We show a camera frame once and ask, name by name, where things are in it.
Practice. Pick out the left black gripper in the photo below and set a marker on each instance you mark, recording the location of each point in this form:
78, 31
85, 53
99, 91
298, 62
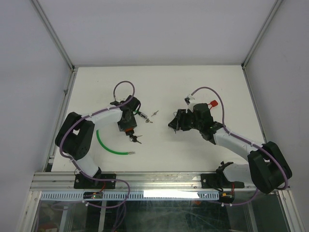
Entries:
132, 124

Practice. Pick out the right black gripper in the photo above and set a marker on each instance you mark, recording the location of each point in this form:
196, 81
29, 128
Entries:
181, 115

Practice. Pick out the orange black padlock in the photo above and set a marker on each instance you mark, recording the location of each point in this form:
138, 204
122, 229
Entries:
129, 132

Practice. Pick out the black-headed key pair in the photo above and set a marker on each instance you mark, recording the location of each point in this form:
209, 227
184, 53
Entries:
134, 138

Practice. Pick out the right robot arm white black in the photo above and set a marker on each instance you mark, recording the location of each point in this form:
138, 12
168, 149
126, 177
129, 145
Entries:
265, 165

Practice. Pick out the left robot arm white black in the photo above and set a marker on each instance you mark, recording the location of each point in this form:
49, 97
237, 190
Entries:
75, 135

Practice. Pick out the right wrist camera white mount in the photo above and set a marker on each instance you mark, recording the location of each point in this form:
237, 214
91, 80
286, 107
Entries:
189, 99

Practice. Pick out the red cable seal tag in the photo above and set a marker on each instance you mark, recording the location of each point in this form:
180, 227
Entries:
213, 103

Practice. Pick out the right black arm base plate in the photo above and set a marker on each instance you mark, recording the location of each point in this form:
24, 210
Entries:
218, 182

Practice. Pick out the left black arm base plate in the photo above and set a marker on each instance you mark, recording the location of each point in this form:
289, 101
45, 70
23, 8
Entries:
96, 181

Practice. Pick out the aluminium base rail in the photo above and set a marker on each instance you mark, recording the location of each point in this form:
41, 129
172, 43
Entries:
54, 181

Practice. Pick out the grey slotted cable duct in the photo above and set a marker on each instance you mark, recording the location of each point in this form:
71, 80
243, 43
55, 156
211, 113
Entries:
144, 195

